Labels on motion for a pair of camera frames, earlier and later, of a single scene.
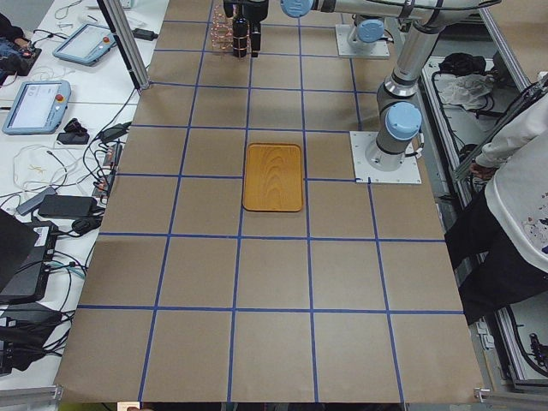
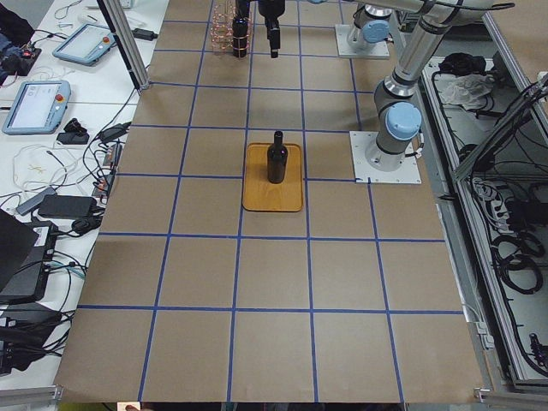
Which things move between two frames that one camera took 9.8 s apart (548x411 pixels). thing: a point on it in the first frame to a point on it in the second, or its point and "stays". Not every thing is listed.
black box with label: (25, 330) stays
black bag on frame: (461, 63) stays
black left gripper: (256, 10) to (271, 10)
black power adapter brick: (68, 206) stays
